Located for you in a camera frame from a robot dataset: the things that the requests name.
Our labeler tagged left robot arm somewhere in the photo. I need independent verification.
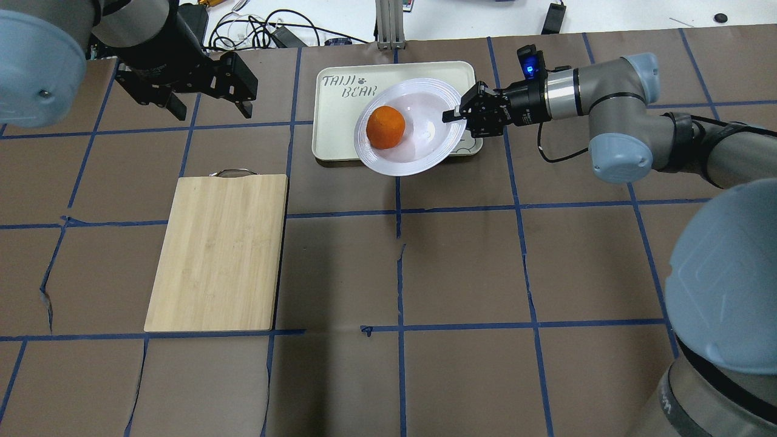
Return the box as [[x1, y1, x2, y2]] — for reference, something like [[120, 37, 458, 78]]
[[1, 1, 258, 128]]

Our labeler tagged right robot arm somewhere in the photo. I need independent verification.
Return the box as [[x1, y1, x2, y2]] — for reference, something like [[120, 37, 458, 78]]
[[442, 45, 776, 436]]

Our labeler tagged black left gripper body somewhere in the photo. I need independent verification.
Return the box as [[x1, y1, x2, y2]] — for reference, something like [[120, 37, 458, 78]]
[[116, 52, 259, 107]]

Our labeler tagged orange fruit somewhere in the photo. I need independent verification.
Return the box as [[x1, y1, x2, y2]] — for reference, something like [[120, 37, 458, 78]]
[[365, 106, 406, 150]]

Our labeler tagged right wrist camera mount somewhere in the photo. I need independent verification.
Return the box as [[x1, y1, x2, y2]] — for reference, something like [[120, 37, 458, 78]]
[[516, 44, 572, 81]]

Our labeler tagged aluminium frame post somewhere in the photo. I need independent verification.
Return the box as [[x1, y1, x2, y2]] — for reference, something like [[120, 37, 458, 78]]
[[375, 0, 406, 50]]

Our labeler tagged cream bear tray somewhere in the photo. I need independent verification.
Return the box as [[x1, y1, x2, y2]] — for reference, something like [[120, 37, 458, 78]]
[[313, 61, 475, 161]]

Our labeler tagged black power adapter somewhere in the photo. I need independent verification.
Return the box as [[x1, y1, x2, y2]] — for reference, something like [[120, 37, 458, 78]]
[[541, 2, 566, 34]]

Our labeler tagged white round plate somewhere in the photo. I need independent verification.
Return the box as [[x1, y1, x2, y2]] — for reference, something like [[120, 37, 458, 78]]
[[353, 78, 466, 177]]

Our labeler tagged bamboo cutting board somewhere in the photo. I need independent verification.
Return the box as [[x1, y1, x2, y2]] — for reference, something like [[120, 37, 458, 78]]
[[144, 174, 289, 334]]

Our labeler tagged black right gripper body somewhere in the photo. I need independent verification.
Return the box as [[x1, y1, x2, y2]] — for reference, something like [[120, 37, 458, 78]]
[[458, 80, 549, 138]]

